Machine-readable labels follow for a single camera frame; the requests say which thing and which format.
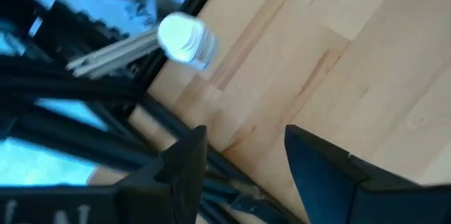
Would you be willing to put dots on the silver metal bracket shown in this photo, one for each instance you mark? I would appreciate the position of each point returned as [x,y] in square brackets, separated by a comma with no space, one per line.
[116,53]

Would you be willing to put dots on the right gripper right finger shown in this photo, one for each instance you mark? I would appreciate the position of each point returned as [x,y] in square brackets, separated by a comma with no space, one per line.
[324,188]

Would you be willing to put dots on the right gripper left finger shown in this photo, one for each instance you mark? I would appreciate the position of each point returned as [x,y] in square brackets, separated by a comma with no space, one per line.
[176,188]

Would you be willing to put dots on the large white medicine bottle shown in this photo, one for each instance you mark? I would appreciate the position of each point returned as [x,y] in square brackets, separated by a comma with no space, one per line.
[183,39]

